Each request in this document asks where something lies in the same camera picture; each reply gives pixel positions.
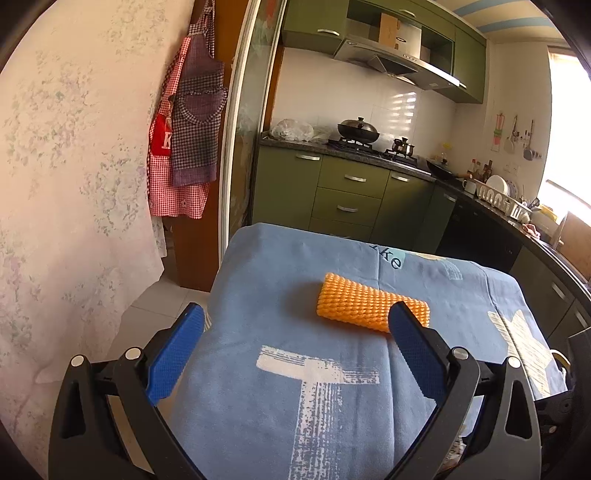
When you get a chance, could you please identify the green upper kitchen cabinets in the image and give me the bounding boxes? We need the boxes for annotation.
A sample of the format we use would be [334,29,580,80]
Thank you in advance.
[281,0,488,104]

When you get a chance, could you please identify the dark kitchen countertop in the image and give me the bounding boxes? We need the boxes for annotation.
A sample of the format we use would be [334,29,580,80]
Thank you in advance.
[259,134,591,296]

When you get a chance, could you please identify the black frying pan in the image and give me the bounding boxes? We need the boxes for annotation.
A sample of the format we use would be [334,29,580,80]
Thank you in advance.
[425,157,467,182]

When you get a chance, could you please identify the cardboard box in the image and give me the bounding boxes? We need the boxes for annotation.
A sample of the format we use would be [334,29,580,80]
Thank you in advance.
[379,13,423,58]

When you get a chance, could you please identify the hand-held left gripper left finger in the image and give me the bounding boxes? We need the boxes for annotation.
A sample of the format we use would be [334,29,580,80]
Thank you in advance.
[47,302,206,480]

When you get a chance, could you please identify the green lower kitchen cabinets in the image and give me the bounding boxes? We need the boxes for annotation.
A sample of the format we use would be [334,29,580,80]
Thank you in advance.
[252,145,591,352]

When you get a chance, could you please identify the green kitchen cabinets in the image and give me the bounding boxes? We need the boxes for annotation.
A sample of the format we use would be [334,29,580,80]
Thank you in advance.
[252,145,591,352]
[281,0,488,104]

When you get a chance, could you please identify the yellow-rimmed waste bin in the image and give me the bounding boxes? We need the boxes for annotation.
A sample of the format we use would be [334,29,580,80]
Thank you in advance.
[536,348,591,416]

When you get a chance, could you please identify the hanging dark utensil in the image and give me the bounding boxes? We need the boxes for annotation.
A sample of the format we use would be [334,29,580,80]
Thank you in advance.
[522,119,542,161]

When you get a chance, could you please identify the white floral cloth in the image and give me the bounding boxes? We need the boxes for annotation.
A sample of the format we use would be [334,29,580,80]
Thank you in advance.
[0,0,218,462]

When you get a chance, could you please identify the clear plastic bag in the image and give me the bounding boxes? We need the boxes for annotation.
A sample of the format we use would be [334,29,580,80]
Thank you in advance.
[269,119,331,142]

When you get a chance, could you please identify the black wok with lid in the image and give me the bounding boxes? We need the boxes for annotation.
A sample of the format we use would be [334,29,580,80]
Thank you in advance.
[337,117,382,144]

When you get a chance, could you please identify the black gas stove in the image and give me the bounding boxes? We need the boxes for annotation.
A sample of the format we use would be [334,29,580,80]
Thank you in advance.
[328,138,432,172]

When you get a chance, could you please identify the white dish rack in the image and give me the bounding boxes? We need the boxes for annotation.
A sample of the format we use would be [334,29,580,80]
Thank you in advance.
[475,180,533,223]

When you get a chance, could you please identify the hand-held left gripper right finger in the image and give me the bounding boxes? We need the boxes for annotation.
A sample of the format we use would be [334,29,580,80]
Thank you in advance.
[388,300,543,480]

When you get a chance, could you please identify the purple checked apron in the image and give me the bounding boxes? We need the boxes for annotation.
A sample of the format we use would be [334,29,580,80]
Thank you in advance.
[171,0,229,188]

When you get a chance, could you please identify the orange foam net sleeve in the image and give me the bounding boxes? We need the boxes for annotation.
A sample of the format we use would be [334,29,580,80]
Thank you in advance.
[316,272,431,334]

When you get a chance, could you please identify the blue patterned tablecloth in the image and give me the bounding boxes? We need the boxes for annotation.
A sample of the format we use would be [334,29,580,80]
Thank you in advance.
[168,222,568,480]

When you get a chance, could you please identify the sliding door frame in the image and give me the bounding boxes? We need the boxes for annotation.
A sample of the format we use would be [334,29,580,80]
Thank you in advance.
[222,0,288,289]

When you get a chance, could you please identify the white plates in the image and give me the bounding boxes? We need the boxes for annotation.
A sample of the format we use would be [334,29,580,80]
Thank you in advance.
[485,174,511,197]

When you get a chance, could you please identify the condiment bottles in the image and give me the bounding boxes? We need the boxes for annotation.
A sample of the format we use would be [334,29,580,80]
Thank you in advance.
[466,159,496,182]

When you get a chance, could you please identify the red checked apron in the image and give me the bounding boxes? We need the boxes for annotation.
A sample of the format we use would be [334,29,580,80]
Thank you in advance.
[147,37,211,219]

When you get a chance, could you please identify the steel range hood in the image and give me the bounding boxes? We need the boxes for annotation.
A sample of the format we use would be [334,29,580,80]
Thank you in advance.
[333,34,468,90]

